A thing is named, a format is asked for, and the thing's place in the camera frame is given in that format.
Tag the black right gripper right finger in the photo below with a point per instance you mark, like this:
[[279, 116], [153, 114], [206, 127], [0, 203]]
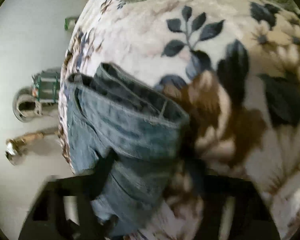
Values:
[[231, 208]]

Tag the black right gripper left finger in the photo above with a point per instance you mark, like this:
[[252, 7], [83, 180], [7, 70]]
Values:
[[63, 207]]

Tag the light blue denim shorts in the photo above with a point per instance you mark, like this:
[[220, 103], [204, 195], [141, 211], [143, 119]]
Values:
[[113, 111]]

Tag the brown broom stick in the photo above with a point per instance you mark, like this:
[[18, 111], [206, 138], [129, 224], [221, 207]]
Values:
[[16, 147]]

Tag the round grey basin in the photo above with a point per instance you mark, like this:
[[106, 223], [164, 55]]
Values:
[[25, 106]]

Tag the green storage rack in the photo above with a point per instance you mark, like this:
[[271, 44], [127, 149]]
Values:
[[46, 85]]

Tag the floral bed blanket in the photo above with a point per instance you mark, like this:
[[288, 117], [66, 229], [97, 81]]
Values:
[[233, 66]]

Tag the white green plastic container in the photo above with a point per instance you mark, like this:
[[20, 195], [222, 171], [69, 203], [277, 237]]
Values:
[[70, 22]]

